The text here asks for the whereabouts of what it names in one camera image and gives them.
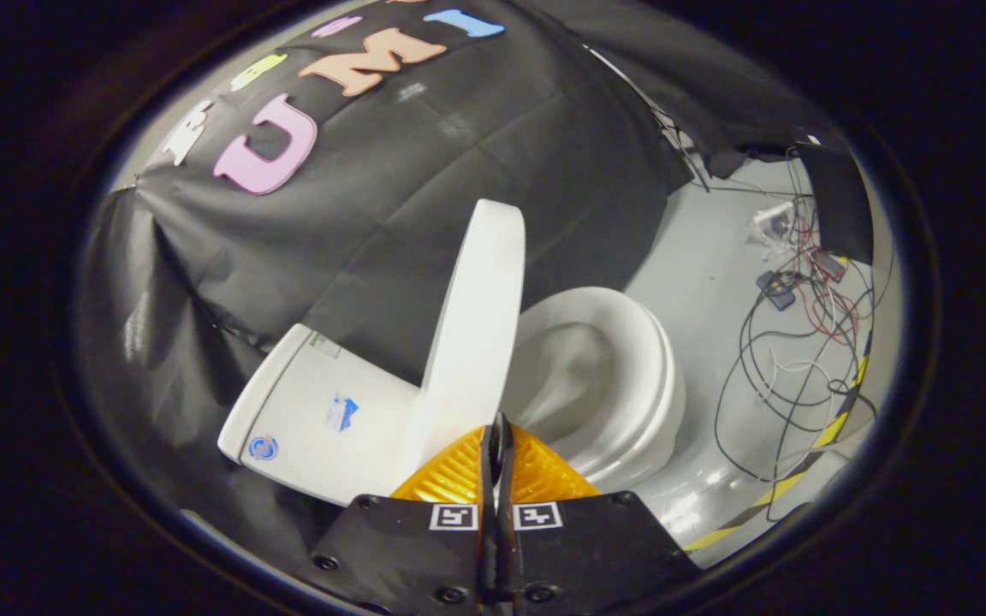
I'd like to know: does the black power adapter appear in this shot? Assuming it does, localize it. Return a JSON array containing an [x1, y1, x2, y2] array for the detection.
[[756, 270, 799, 311]]

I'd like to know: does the white toilet lid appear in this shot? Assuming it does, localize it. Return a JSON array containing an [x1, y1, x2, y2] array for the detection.
[[397, 199, 526, 482]]

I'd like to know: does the white toilet seat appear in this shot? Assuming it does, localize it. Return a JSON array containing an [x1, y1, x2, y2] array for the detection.
[[514, 287, 687, 490]]

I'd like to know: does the yellow black floor tape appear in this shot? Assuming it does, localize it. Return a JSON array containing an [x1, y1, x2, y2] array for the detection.
[[681, 329, 876, 554]]

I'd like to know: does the black backdrop cloth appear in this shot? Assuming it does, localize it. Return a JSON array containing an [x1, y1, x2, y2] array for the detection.
[[74, 0, 811, 570]]

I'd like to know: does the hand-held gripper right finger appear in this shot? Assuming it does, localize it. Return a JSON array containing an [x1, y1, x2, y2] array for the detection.
[[493, 415, 704, 613]]

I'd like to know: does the thin metal stand pole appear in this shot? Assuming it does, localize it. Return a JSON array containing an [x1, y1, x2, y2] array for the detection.
[[585, 47, 713, 194]]

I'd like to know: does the tangled cable bundle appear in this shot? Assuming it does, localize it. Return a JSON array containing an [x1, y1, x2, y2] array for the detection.
[[714, 145, 881, 524]]

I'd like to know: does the black box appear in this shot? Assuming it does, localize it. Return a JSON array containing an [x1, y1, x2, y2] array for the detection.
[[799, 141, 876, 266]]

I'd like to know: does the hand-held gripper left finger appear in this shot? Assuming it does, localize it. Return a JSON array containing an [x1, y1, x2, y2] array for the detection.
[[309, 415, 502, 613]]

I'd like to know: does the white toilet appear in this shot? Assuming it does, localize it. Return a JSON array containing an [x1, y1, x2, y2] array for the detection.
[[217, 287, 687, 507]]

